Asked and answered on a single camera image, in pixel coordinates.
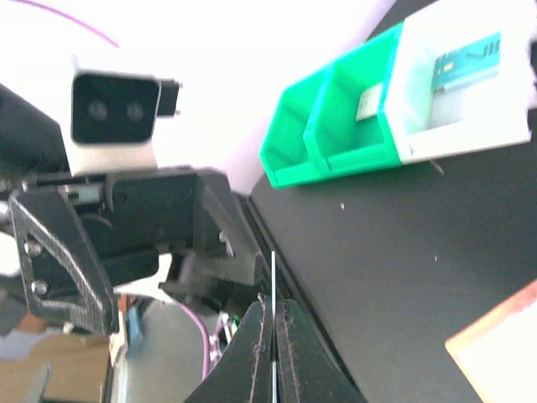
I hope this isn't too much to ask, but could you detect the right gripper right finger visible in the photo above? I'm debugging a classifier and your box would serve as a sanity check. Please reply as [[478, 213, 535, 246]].
[[275, 300, 366, 403]]

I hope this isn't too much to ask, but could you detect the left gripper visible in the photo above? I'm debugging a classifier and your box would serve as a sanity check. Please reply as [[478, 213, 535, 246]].
[[1, 167, 264, 336]]

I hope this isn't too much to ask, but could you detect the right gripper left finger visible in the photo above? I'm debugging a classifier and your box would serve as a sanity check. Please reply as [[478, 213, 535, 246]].
[[185, 296, 273, 403]]

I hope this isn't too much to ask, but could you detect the pink leather card holder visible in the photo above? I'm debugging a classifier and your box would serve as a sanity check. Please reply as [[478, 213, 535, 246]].
[[446, 281, 536, 403]]

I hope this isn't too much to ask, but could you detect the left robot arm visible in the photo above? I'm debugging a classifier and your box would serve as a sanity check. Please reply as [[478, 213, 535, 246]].
[[1, 88, 263, 336]]

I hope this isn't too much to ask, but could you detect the grey card in bin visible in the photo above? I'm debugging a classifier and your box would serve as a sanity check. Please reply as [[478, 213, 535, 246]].
[[356, 82, 383, 122]]

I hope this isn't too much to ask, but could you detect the teal card in bin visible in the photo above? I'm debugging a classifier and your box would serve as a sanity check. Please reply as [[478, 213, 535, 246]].
[[431, 32, 502, 92]]

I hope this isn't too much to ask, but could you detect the green plastic bin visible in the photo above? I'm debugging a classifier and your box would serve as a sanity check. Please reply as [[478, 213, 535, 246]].
[[260, 24, 403, 188]]

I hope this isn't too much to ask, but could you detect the white plastic bin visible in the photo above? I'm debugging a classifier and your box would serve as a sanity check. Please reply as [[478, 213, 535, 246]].
[[384, 1, 536, 165]]

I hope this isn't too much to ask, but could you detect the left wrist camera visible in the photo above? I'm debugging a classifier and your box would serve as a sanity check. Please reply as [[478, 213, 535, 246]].
[[62, 55, 183, 175]]

